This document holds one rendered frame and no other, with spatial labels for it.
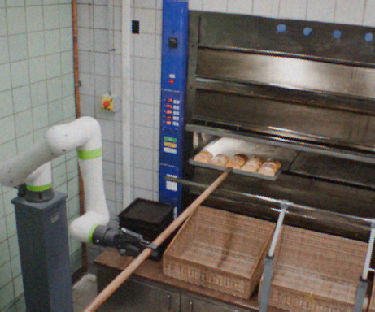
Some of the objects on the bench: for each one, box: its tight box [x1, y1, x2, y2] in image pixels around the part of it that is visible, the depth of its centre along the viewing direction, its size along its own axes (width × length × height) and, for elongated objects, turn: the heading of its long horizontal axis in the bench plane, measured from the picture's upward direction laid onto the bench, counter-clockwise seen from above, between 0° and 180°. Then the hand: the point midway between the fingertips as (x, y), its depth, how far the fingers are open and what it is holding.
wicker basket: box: [164, 206, 277, 300], centre depth 298 cm, size 49×56×28 cm
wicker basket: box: [258, 225, 369, 312], centre depth 278 cm, size 49×56×28 cm
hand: (149, 249), depth 205 cm, fingers closed on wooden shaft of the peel, 3 cm apart
